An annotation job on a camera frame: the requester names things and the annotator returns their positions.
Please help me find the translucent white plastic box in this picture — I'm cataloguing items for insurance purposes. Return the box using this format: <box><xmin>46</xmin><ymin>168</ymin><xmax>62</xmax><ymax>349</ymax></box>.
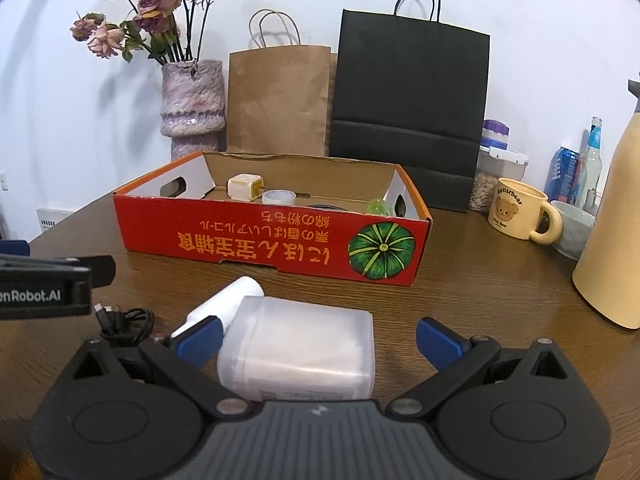
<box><xmin>217</xmin><ymin>297</ymin><xmax>375</xmax><ymax>401</ymax></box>

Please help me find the green transparent plastic bottle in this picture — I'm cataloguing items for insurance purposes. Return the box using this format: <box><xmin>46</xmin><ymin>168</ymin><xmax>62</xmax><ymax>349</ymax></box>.
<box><xmin>366</xmin><ymin>198</ymin><xmax>390</xmax><ymax>217</ymax></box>

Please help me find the grey tape roll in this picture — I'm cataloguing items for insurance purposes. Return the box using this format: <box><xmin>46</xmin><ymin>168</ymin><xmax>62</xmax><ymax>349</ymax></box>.
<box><xmin>262</xmin><ymin>190</ymin><xmax>296</xmax><ymax>206</ymax></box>

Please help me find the small white plastic bottle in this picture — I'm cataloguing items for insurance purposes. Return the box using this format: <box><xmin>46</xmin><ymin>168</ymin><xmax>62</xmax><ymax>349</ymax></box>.
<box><xmin>171</xmin><ymin>276</ymin><xmax>265</xmax><ymax>338</ymax></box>

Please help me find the yellow bear mug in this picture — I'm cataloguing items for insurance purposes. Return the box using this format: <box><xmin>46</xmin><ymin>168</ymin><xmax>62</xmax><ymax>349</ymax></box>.
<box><xmin>487</xmin><ymin>177</ymin><xmax>563</xmax><ymax>245</ymax></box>

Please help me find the cream cube charger plug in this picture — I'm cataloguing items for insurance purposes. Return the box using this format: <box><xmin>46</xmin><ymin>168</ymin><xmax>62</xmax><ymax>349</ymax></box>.
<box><xmin>227</xmin><ymin>174</ymin><xmax>264</xmax><ymax>203</ymax></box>

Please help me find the red cardboard pumpkin box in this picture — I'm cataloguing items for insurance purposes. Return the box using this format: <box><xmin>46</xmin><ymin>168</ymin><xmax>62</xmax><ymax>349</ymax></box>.
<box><xmin>113</xmin><ymin>153</ymin><xmax>433</xmax><ymax>286</ymax></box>

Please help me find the cream yellow thermos jug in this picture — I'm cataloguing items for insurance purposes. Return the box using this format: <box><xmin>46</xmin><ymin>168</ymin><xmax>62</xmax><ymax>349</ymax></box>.
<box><xmin>572</xmin><ymin>71</ymin><xmax>640</xmax><ymax>332</ymax></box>

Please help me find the pink textured ceramic vase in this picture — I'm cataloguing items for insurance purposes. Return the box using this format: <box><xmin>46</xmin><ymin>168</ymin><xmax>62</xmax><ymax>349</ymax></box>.
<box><xmin>160</xmin><ymin>60</ymin><xmax>226</xmax><ymax>160</ymax></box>

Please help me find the grey ceramic cup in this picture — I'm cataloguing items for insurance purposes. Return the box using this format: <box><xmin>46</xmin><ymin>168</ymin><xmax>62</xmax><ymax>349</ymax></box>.
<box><xmin>551</xmin><ymin>200</ymin><xmax>596</xmax><ymax>260</ymax></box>

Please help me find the clear seed storage container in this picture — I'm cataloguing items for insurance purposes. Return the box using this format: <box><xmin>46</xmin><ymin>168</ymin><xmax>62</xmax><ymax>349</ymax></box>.
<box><xmin>469</xmin><ymin>145</ymin><xmax>529</xmax><ymax>212</ymax></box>

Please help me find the blue drink can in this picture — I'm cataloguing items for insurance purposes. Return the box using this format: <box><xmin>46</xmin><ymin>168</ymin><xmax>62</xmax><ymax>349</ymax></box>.
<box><xmin>544</xmin><ymin>146</ymin><xmax>580</xmax><ymax>203</ymax></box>

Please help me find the purple white lidded jar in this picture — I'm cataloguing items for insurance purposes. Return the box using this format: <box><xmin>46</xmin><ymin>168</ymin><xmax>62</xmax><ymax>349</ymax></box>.
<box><xmin>480</xmin><ymin>119</ymin><xmax>510</xmax><ymax>150</ymax></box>

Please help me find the clear blue label bottle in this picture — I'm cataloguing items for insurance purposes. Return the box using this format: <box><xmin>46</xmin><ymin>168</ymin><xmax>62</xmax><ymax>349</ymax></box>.
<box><xmin>574</xmin><ymin>117</ymin><xmax>602</xmax><ymax>209</ymax></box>

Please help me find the brown paper bag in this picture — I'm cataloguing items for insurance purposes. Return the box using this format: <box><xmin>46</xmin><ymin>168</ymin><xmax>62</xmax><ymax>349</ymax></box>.
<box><xmin>227</xmin><ymin>8</ymin><xmax>333</xmax><ymax>156</ymax></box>

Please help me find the dried pink rose bouquet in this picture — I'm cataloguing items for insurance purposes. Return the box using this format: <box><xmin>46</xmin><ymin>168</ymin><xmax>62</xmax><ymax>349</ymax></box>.
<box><xmin>70</xmin><ymin>0</ymin><xmax>214</xmax><ymax>66</ymax></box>

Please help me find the black paper bag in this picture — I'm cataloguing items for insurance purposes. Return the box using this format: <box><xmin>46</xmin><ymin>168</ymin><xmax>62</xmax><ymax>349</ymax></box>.
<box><xmin>329</xmin><ymin>0</ymin><xmax>490</xmax><ymax>211</ymax></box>

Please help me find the black usb cable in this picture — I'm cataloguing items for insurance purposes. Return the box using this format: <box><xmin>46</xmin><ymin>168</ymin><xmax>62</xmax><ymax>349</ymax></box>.
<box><xmin>93</xmin><ymin>301</ymin><xmax>156</xmax><ymax>348</ymax></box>

